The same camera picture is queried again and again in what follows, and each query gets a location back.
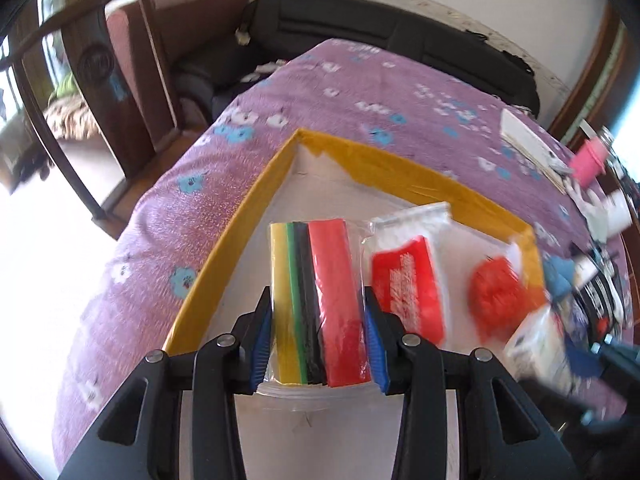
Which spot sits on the white crumpled bag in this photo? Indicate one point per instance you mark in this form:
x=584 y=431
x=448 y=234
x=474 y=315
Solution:
x=595 y=215

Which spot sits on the white tissue pack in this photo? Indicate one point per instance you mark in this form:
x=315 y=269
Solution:
x=535 y=350

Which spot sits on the patterned blanket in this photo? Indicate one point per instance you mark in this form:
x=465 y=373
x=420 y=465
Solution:
x=72 y=120

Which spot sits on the black sofa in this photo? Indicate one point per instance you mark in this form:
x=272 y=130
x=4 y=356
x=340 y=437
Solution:
x=340 y=15

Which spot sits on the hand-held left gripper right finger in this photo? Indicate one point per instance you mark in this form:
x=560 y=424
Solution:
x=376 y=350

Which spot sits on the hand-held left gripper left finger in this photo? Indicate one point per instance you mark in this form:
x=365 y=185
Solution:
x=260 y=342

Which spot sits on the white cup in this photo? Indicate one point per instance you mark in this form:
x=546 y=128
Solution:
x=617 y=215

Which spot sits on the white papers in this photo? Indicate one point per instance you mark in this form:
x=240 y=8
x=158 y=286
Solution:
x=530 y=142

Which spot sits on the striped multicolour pack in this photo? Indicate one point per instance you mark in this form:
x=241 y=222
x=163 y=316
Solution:
x=330 y=285

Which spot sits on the maroon upholstered chair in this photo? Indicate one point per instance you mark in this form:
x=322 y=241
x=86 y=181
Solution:
x=195 y=10

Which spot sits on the dark wooden chair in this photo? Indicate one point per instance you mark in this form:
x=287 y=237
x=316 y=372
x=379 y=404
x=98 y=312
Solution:
x=95 y=65

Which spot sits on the white plug adapter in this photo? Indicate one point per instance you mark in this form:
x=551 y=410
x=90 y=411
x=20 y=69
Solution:
x=243 y=35

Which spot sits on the red packet in clear bag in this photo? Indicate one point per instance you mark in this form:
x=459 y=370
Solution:
x=407 y=285

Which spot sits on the pink bottle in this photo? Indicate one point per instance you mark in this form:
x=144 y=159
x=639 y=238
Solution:
x=590 y=160

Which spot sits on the red mesh ball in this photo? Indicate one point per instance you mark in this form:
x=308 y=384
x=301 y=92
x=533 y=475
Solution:
x=495 y=290

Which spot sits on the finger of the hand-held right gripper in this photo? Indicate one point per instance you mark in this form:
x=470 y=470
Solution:
x=582 y=360
x=555 y=395

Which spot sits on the yellow cardboard box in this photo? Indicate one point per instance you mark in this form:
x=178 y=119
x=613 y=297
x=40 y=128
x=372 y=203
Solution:
x=240 y=222

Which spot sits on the green cloth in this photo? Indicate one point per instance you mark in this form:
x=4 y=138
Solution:
x=64 y=87

